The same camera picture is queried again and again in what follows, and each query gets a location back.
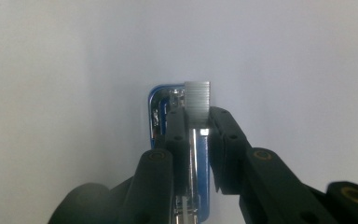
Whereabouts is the blue stapler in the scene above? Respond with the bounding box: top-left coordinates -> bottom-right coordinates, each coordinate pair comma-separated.
147,84 -> 212,224

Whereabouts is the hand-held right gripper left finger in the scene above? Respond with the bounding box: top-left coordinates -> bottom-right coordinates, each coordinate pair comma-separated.
154,106 -> 190,198

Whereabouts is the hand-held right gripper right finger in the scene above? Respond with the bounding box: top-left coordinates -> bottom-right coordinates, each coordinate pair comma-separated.
207,105 -> 254,196

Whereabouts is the strip of silver staples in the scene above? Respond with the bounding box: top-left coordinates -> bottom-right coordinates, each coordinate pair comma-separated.
184,80 -> 212,129

